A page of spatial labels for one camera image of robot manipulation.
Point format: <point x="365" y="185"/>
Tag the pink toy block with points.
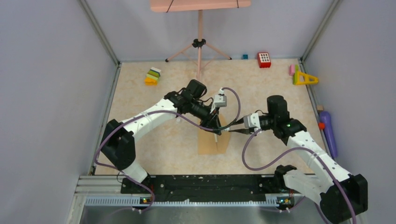
<point x="292" y="70"/>

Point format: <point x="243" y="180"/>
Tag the purple toy bottle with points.
<point x="326" y="125"/>

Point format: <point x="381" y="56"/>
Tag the pink tripod stand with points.
<point x="198" y="44"/>

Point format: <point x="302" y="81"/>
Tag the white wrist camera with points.
<point x="219" y="100"/>
<point x="253" y="117"/>

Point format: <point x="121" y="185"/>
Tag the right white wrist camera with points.
<point x="253" y="117"/>

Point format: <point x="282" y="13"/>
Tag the brown kraft envelope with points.
<point x="207" y="145"/>

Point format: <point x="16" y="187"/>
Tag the red window toy block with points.
<point x="264" y="60"/>

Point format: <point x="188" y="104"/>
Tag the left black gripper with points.
<point x="213" y="122"/>

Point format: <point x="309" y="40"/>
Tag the stacked colourful toy blocks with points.
<point x="152" y="76"/>

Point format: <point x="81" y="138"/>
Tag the yellow triangle toy block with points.
<point x="300" y="78"/>

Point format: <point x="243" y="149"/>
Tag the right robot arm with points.
<point x="339" y="194"/>

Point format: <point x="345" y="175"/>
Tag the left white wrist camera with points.
<point x="219" y="100"/>

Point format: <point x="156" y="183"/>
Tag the pink board on tripod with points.
<point x="191" y="5"/>

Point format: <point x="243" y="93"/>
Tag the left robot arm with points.
<point x="118" y="141"/>

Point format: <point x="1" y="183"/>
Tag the green toy block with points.
<point x="296" y="69"/>

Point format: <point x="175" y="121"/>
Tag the white toothed cable duct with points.
<point x="135" y="201"/>

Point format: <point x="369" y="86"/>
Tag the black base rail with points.
<point x="211" y="188"/>

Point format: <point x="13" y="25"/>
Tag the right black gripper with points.
<point x="245" y="131"/>

